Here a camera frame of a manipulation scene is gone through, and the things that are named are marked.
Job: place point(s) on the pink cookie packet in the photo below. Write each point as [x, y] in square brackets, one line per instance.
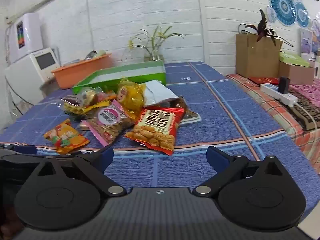
[110, 122]

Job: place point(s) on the white paper packet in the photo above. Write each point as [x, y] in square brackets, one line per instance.
[157, 92]

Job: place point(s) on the yellow wafer packet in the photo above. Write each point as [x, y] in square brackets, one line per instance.
[75, 109]

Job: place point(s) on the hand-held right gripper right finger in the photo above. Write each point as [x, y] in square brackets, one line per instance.
[215, 158]

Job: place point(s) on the red booklet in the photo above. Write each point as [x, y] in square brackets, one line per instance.
[265, 80]

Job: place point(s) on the medium blue paper fan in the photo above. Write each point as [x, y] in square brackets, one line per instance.
[302, 15]

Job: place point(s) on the clear candy packet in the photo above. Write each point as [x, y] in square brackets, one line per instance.
[92, 96]

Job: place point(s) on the purple picture card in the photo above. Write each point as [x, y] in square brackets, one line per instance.
[306, 41]

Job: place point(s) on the green cardboard box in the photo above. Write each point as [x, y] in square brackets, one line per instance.
[150, 76]

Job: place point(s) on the brown patterned cloth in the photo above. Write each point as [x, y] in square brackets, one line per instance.
[315, 110]

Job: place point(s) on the blue patterned blanket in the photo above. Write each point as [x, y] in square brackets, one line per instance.
[212, 105]

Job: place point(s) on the black power adapter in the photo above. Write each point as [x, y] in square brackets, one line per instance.
[284, 85]

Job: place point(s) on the metal bowl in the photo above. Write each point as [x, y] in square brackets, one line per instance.
[90, 55]

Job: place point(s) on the large blue paper fan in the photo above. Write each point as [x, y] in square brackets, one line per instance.
[282, 5]

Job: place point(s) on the red snack packet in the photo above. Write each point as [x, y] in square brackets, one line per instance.
[155, 127]

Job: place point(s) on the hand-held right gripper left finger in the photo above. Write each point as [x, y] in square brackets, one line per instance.
[106, 156]

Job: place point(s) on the orange snack packet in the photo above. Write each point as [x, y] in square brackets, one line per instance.
[66, 137]

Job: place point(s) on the purple leaf plant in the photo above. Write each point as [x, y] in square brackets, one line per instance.
[262, 25]

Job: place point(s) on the pink floral cloth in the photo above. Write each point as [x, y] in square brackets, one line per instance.
[307, 91]

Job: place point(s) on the white power strip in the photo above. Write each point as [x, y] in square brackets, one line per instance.
[277, 94]

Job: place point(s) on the brown cardboard box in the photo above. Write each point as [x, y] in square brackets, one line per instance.
[295, 74]

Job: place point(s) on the white device with screen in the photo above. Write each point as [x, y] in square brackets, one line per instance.
[22, 77]

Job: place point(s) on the pale green cup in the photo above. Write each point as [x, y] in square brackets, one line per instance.
[101, 53]

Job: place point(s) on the clear brown snack packet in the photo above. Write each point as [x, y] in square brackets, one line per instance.
[188, 116]

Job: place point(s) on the orange plaid cloth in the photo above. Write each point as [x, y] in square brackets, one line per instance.
[275, 115]

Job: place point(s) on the brown paper bag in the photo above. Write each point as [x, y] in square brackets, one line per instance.
[252, 55]

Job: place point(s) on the orchid in glass vase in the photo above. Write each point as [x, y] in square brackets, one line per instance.
[153, 47]

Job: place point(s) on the yellow snack packet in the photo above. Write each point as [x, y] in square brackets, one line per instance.
[132, 95]

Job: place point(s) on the orange plastic basin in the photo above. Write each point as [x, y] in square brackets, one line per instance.
[75, 75]

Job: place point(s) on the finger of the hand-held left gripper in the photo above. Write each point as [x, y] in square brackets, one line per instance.
[25, 150]

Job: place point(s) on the pale green box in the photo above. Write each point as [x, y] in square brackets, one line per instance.
[292, 58]

